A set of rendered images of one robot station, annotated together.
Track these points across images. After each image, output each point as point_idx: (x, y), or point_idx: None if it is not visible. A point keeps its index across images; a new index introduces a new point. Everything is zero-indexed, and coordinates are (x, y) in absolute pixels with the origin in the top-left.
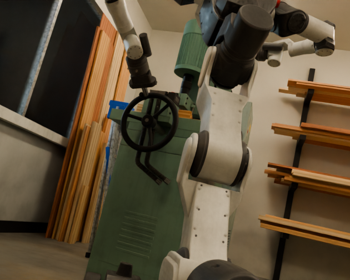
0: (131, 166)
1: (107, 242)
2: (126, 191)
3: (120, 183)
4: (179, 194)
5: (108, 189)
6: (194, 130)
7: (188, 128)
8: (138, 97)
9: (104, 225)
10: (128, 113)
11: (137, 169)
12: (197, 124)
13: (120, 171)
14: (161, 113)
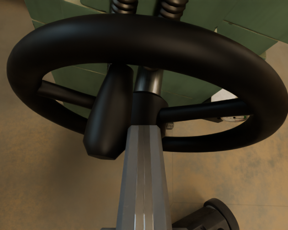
0: (85, 65)
1: (83, 113)
2: (91, 90)
3: (75, 81)
4: (177, 105)
5: (55, 81)
6: (264, 33)
7: (247, 24)
8: (63, 59)
9: (71, 104)
10: (37, 89)
11: (101, 71)
12: (286, 20)
13: (65, 67)
14: None
